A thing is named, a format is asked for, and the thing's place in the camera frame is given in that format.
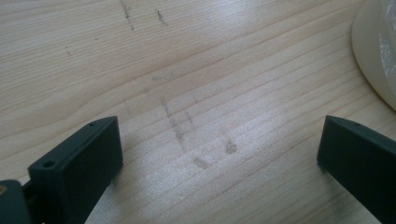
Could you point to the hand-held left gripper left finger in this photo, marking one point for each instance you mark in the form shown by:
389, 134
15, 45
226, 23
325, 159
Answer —
81, 161

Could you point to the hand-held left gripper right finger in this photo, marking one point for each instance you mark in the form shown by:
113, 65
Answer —
361, 158

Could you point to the cream round container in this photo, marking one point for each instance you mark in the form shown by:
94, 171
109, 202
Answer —
375, 49

